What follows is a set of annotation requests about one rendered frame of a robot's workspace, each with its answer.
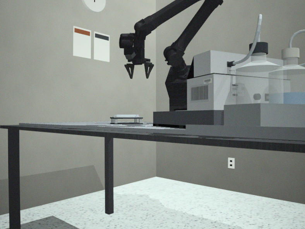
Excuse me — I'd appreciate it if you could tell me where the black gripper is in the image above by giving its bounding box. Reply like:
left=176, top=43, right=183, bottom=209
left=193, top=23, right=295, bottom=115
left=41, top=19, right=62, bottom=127
left=125, top=58, right=154, bottom=79

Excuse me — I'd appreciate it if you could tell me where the white bottle with cap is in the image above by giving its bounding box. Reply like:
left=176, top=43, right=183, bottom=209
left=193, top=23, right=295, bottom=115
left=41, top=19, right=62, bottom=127
left=281, top=48, right=305, bottom=104

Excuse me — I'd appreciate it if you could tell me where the clear plastic bottle with black cap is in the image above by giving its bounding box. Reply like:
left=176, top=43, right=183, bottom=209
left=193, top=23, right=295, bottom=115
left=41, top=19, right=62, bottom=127
left=235, top=42, right=283, bottom=104

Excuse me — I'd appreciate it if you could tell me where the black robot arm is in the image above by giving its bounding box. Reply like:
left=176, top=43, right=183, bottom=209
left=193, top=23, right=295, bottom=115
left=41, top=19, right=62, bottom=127
left=119, top=0, right=223, bottom=80

